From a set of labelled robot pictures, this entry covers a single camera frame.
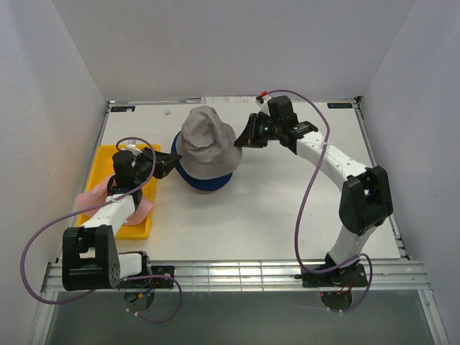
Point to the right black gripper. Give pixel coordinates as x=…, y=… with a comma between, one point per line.
x=249, y=137

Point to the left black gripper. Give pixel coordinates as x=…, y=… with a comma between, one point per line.
x=164, y=163

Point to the grey hat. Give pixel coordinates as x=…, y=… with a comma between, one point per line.
x=203, y=120

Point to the blue hat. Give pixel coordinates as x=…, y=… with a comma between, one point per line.
x=208, y=181

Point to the pink hat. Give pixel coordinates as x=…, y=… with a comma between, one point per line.
x=97, y=195

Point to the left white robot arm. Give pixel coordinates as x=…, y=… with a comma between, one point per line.
x=90, y=257

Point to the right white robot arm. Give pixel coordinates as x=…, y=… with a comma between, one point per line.
x=366, y=200

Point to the white paper strip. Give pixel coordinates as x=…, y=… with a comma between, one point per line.
x=229, y=100

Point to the yellow plastic bin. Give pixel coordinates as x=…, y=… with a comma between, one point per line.
x=137, y=226

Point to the blue corner label left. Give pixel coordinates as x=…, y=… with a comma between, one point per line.
x=122, y=108

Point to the blue corner label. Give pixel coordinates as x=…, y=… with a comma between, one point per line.
x=122, y=108
x=339, y=105

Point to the blue corner label right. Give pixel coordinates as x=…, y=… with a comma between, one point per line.
x=339, y=105

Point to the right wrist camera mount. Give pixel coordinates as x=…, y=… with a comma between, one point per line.
x=262, y=101

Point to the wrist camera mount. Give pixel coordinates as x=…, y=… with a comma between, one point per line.
x=131, y=146
x=262, y=101

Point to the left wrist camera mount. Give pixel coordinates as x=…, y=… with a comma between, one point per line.
x=131, y=146

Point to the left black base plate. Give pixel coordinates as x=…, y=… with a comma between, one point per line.
x=157, y=278

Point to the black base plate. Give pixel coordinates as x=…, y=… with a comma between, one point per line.
x=157, y=278
x=353, y=275

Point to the aluminium front rail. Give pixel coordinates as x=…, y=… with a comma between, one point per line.
x=270, y=276

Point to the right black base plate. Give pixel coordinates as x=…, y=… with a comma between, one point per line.
x=353, y=275

